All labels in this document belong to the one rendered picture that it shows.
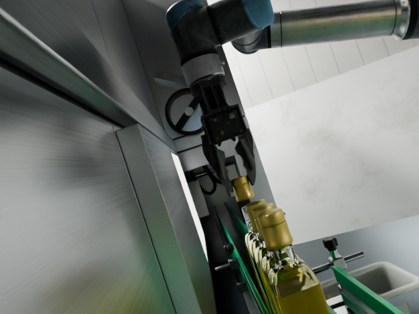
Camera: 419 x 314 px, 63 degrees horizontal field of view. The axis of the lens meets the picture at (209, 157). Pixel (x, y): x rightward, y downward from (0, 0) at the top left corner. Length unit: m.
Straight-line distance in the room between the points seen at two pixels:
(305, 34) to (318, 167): 2.49
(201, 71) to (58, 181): 0.46
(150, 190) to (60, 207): 0.22
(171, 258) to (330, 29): 0.56
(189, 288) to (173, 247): 0.05
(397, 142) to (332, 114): 0.58
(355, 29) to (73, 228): 0.69
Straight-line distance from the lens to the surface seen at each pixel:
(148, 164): 0.42
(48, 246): 0.19
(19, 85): 0.22
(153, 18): 1.72
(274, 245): 0.45
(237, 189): 0.66
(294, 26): 0.77
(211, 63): 0.64
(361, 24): 0.79
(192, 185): 1.69
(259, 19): 0.66
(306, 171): 3.21
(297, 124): 3.19
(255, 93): 3.25
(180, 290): 0.44
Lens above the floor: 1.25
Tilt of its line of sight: 1 degrees up
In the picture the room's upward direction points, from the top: 19 degrees counter-clockwise
